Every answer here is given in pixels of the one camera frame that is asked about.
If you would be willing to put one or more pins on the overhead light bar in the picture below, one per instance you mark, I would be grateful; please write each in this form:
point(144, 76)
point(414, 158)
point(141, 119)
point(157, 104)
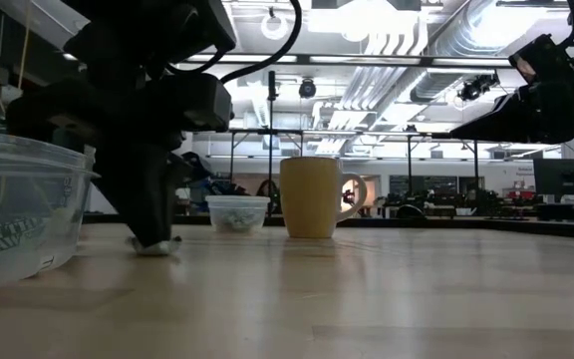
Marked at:
point(367, 60)

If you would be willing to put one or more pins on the black background rig frame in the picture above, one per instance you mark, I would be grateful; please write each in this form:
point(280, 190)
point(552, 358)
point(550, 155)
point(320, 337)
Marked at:
point(409, 169)
point(267, 132)

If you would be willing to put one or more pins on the black ceiling spotlight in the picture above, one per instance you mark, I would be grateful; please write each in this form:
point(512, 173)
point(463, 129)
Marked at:
point(307, 88)
point(476, 87)

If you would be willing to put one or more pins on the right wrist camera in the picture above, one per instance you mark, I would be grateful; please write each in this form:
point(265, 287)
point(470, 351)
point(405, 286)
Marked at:
point(541, 60)

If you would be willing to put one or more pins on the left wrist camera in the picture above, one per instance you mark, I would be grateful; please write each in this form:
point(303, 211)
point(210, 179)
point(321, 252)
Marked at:
point(200, 102)

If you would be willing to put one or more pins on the black tripod stand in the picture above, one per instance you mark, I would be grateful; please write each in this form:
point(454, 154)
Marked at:
point(271, 114)

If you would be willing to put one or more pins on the sugar packet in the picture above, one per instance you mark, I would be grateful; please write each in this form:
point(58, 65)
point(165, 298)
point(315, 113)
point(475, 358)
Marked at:
point(8, 238)
point(160, 249)
point(232, 219)
point(249, 218)

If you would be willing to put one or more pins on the black computer monitor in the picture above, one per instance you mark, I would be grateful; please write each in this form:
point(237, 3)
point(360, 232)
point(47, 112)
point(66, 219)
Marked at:
point(563, 177)

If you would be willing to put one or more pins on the clear plastic container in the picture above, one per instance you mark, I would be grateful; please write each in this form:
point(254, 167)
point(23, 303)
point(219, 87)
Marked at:
point(28, 189)
point(237, 204)

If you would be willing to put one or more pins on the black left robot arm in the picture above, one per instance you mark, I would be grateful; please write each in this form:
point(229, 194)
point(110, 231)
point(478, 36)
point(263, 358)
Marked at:
point(142, 30)

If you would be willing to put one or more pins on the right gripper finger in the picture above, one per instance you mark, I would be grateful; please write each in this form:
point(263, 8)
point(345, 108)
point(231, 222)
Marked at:
point(506, 124)

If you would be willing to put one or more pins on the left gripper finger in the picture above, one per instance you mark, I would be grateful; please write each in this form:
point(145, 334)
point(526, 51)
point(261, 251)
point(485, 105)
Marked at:
point(192, 167)
point(137, 199)

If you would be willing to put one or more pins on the yellow ceramic mug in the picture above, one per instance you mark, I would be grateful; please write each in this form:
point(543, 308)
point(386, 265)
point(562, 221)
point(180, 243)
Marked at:
point(312, 199)

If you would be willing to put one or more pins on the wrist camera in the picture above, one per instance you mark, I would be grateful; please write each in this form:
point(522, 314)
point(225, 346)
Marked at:
point(541, 60)
point(200, 102)

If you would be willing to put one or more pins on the black office chair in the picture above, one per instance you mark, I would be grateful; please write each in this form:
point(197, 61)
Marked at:
point(410, 212)

